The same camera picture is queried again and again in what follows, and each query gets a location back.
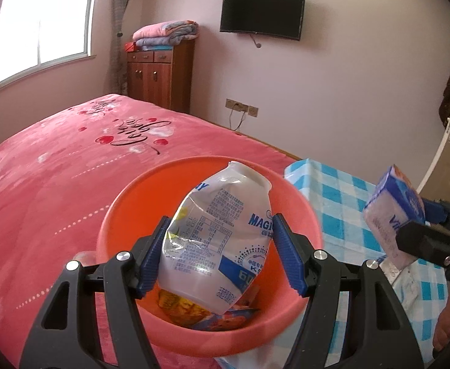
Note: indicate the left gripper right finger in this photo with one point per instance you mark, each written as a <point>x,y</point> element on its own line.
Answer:
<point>378,333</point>

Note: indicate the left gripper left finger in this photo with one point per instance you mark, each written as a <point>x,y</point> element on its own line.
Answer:
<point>65,332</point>

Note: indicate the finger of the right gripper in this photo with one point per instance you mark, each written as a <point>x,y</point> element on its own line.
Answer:
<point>435,211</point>
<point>429,243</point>

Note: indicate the blue Vinda tissue pack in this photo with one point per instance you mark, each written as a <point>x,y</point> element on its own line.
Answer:
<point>393,203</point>

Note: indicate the crushed MagicDay plastic bottle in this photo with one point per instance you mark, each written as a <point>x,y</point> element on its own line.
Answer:
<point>218,240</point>

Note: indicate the yellow red snack wrapper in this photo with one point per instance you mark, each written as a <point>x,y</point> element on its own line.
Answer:
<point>180,310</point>

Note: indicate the orange plastic trash bucket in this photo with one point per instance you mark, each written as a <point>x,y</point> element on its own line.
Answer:
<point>159,192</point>

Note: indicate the bright bedroom window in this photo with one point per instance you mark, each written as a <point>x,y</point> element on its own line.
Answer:
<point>39,34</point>

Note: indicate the blue white checkered tablecloth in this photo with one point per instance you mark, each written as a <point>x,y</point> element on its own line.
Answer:
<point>338,199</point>

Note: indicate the pink floral bedspread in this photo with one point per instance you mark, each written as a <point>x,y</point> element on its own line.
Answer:
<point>59,176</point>

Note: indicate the brown wooden cabinet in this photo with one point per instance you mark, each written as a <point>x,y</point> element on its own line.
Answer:
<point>162,77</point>

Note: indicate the folded pink grey blankets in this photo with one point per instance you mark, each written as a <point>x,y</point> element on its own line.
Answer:
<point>162,36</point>

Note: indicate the grey plaid curtain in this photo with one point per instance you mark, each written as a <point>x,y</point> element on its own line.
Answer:
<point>118,10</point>

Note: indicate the wall power outlet strip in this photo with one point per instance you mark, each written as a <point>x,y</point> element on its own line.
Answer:
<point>241,107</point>

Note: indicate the black wall television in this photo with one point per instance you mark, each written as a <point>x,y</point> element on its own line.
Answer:
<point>273,18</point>

